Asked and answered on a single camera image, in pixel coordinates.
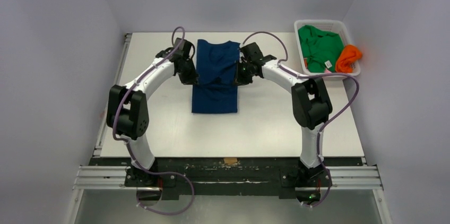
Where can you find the white plastic basket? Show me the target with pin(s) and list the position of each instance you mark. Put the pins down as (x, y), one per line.
(331, 26)

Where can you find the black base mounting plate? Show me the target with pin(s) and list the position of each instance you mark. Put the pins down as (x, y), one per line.
(210, 177)

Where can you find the blue t-shirt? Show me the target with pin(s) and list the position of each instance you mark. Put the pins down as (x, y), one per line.
(216, 92)

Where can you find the orange t-shirt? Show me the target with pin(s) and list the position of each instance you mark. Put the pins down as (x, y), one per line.
(349, 55)

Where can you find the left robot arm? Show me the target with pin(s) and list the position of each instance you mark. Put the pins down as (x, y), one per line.
(127, 108)

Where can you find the aluminium frame rail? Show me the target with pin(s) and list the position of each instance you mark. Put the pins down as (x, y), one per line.
(100, 177)

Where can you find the brown tape piece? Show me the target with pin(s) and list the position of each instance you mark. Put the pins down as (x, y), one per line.
(230, 161)

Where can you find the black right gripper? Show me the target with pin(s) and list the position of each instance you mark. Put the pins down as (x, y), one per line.
(242, 74)

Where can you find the green t-shirt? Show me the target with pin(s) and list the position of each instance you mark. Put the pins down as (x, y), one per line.
(321, 49)

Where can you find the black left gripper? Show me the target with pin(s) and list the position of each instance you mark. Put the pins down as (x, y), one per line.
(191, 79)

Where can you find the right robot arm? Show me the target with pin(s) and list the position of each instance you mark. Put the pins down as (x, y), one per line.
(311, 104)

